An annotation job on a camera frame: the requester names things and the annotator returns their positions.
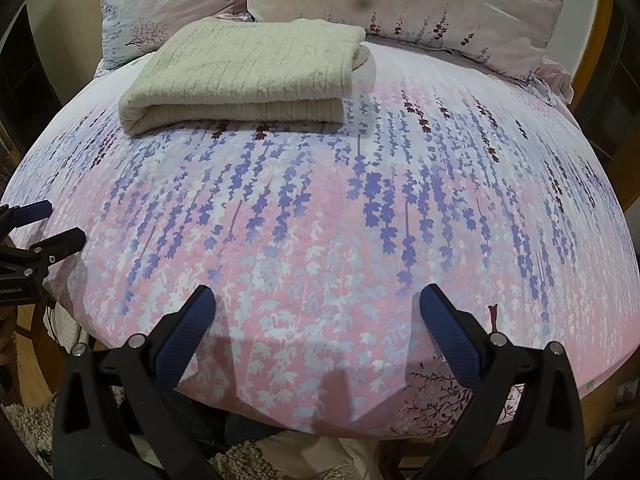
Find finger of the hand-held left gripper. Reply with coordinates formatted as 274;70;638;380
0;200;54;242
0;226;87;281

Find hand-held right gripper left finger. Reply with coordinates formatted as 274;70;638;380
52;284;217;480

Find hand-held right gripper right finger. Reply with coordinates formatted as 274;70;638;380
419;282;586;480

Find cream knitted sweater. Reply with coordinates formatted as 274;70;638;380
118;18;372;137

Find dark cloth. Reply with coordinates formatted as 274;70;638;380
160;390;286;461

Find beige shaggy rug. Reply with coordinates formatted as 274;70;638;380
0;400;61;480

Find floral bed sheet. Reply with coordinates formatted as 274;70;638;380
0;42;640;442

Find floral pillow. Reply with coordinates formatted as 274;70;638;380
97;0;251;72
240;0;571;83

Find wooden bed frame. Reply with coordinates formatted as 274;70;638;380
567;0;617;161

